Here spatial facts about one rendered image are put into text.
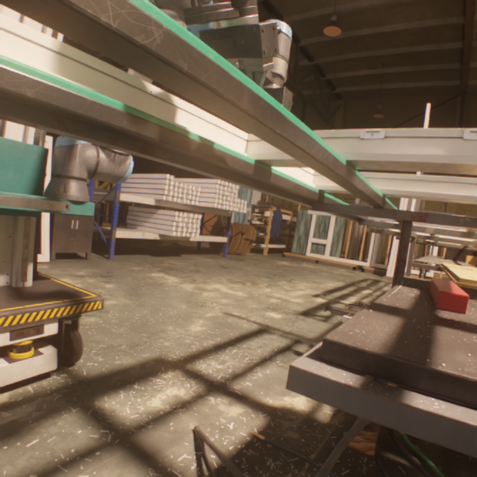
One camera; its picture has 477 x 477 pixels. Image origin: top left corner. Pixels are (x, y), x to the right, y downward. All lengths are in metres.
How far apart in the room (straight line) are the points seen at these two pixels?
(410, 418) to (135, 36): 0.40
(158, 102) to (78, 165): 0.88
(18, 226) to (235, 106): 1.33
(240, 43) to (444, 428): 0.56
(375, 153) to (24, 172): 1.30
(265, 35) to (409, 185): 0.69
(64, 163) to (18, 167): 0.18
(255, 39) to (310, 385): 0.48
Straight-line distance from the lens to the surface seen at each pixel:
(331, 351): 0.40
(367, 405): 0.36
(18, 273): 1.60
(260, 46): 0.54
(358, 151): 0.68
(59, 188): 1.44
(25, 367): 1.38
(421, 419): 0.36
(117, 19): 0.25
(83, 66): 0.55
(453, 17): 13.29
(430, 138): 0.67
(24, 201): 1.34
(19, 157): 1.51
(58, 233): 4.18
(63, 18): 0.25
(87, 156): 1.48
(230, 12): 0.54
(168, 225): 4.86
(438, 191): 1.06
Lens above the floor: 0.71
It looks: 4 degrees down
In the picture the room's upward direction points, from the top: 7 degrees clockwise
